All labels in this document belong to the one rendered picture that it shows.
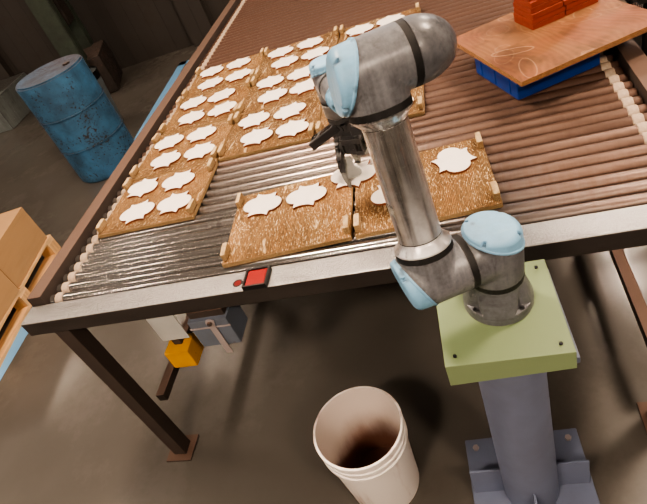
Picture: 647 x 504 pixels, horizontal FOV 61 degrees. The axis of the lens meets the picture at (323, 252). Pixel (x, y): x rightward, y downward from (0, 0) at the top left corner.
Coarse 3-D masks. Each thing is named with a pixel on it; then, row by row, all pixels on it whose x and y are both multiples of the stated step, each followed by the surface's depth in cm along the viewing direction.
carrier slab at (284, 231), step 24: (264, 192) 190; (288, 192) 185; (336, 192) 176; (240, 216) 184; (264, 216) 179; (288, 216) 175; (312, 216) 170; (336, 216) 166; (240, 240) 173; (264, 240) 169; (288, 240) 165; (312, 240) 161; (336, 240) 158; (240, 264) 167
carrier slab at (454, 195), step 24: (456, 144) 174; (432, 168) 168; (480, 168) 161; (360, 192) 171; (432, 192) 160; (456, 192) 156; (480, 192) 153; (360, 216) 162; (384, 216) 159; (456, 216) 150
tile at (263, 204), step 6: (276, 192) 186; (258, 198) 187; (264, 198) 185; (270, 198) 184; (276, 198) 183; (246, 204) 186; (252, 204) 185; (258, 204) 184; (264, 204) 183; (270, 204) 181; (276, 204) 180; (246, 210) 183; (252, 210) 182; (258, 210) 181; (264, 210) 180; (270, 210) 180; (252, 216) 181
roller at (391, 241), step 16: (560, 208) 140; (576, 208) 139; (592, 208) 138; (608, 208) 137; (368, 240) 156; (384, 240) 154; (288, 256) 162; (304, 256) 160; (320, 256) 159; (192, 272) 172; (208, 272) 170; (224, 272) 168; (96, 288) 183; (112, 288) 180; (128, 288) 178
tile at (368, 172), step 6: (366, 162) 161; (366, 168) 159; (372, 168) 158; (336, 174) 162; (366, 174) 157; (372, 174) 156; (336, 180) 160; (342, 180) 159; (354, 180) 157; (360, 180) 156; (366, 180) 155; (342, 186) 157; (354, 186) 156
